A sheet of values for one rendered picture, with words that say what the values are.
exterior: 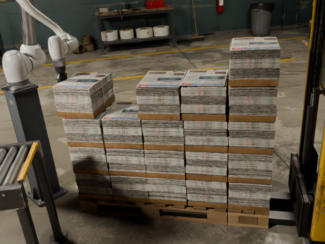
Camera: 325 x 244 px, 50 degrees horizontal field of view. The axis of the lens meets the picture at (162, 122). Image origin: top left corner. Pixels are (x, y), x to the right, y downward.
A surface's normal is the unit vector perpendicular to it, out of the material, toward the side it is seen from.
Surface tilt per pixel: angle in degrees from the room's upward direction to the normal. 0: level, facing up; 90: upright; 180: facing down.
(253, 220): 90
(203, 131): 90
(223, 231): 0
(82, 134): 90
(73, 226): 0
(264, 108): 90
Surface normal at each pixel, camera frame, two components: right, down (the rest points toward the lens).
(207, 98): -0.22, 0.41
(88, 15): 0.15, 0.40
